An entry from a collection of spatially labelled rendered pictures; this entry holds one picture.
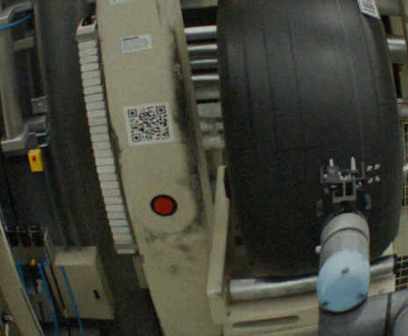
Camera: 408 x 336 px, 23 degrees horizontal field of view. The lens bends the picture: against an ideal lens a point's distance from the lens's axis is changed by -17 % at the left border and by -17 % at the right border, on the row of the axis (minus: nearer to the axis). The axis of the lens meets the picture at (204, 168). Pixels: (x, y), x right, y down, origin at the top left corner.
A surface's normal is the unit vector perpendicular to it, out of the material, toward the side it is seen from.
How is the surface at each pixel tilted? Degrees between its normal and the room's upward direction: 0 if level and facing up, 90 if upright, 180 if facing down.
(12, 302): 90
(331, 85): 53
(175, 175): 90
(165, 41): 90
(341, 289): 83
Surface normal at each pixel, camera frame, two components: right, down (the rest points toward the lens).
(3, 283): -0.06, 0.55
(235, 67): -0.76, -0.08
